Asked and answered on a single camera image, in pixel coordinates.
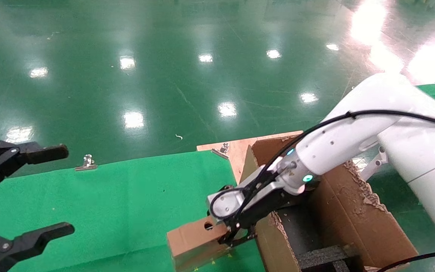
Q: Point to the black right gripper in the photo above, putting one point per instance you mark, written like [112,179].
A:
[270,204]

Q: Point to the small cardboard box with hole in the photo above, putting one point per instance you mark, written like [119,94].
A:
[195,245]

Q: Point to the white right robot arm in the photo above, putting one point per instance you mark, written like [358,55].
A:
[372,113]

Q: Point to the large open cardboard carton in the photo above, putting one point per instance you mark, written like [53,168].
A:
[353,226]

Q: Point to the black foam insert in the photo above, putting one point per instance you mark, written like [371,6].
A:
[323,258]

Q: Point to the light wooden table board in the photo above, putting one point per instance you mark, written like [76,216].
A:
[240,151]

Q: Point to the green work tablecloth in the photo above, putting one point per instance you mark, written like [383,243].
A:
[127,207]

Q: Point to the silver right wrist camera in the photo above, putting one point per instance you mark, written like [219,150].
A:
[225,204]

